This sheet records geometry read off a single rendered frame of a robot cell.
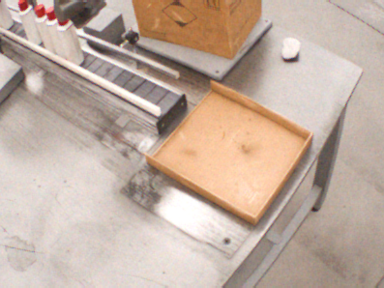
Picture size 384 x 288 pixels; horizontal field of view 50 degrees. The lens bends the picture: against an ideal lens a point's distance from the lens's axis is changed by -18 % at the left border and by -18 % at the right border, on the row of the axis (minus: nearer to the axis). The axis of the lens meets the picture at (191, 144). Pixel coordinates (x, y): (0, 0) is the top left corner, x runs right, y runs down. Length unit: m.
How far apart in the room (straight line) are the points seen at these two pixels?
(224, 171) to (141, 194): 0.19
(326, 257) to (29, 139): 1.25
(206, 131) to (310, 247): 0.91
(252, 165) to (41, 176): 0.53
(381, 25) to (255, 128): 1.93
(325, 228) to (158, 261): 1.07
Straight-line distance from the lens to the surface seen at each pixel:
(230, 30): 1.22
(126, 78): 1.26
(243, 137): 1.15
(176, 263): 1.02
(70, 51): 1.31
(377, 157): 2.20
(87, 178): 1.16
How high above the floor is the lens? 1.77
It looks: 54 degrees down
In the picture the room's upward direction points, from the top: 11 degrees counter-clockwise
